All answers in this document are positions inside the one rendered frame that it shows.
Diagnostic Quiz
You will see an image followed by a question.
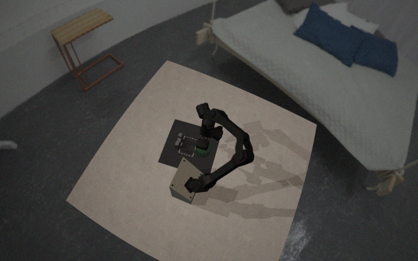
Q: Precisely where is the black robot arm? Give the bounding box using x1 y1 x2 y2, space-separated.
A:
185 102 254 193

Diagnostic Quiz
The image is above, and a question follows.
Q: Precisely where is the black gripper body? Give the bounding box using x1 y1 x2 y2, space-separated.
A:
196 127 212 151

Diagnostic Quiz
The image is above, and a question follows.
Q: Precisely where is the green glass bottle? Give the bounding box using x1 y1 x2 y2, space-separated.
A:
195 142 212 158

